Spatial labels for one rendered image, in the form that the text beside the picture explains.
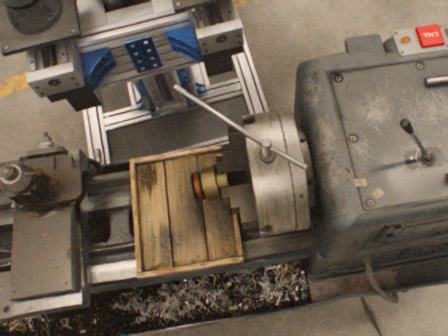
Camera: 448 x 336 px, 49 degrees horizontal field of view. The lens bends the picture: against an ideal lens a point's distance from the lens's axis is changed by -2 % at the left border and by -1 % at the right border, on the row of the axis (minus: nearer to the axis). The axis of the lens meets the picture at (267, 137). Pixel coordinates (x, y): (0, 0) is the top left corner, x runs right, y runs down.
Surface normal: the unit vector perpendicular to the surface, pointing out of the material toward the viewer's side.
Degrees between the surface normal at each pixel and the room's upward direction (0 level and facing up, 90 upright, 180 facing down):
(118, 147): 0
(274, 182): 28
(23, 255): 0
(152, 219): 0
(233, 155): 49
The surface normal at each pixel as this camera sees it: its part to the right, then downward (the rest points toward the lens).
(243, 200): -0.05, -0.57
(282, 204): 0.11, 0.40
